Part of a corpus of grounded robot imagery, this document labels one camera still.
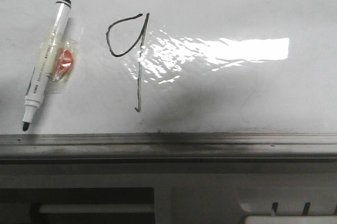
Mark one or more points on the red magnet taped to marker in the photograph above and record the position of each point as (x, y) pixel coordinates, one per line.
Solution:
(65, 61)

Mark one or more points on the white whiteboard marker pen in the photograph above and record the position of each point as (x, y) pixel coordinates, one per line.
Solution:
(45, 64)

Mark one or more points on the white whiteboard surface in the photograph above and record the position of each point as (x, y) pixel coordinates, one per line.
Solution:
(261, 66)

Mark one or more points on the white plastic equipment housing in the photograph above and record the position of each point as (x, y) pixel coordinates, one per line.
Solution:
(281, 192)

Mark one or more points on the aluminium whiteboard frame rail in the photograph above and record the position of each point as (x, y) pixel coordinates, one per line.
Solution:
(165, 146)

